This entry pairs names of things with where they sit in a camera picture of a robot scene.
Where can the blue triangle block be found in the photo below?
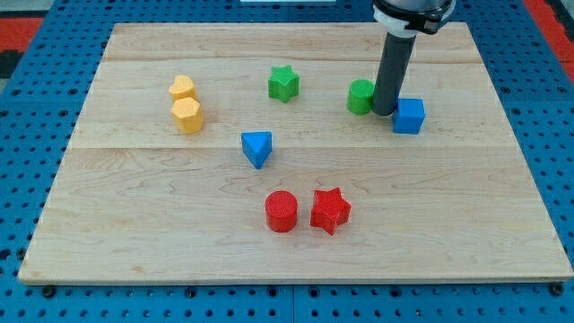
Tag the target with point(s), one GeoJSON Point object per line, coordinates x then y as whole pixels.
{"type": "Point", "coordinates": [257, 146]}

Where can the red cylinder block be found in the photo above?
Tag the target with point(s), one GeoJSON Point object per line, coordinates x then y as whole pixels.
{"type": "Point", "coordinates": [281, 208]}

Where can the red star block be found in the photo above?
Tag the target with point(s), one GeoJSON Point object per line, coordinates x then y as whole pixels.
{"type": "Point", "coordinates": [329, 210]}

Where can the green star block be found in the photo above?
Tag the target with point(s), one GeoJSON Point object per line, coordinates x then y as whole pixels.
{"type": "Point", "coordinates": [283, 83]}

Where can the wooden board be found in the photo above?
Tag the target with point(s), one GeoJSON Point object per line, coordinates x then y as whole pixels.
{"type": "Point", "coordinates": [224, 153]}

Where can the green cylinder block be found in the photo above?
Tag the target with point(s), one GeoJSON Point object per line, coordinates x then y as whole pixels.
{"type": "Point", "coordinates": [360, 95]}

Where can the yellow hexagon block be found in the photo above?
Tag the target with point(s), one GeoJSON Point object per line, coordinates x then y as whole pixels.
{"type": "Point", "coordinates": [187, 115]}

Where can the yellow heart block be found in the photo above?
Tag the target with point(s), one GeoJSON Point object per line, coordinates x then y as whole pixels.
{"type": "Point", "coordinates": [182, 87]}

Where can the blue cube block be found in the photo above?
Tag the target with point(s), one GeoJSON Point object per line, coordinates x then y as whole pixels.
{"type": "Point", "coordinates": [409, 116]}

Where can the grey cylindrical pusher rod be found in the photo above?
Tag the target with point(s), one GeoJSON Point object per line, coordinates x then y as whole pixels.
{"type": "Point", "coordinates": [392, 68]}

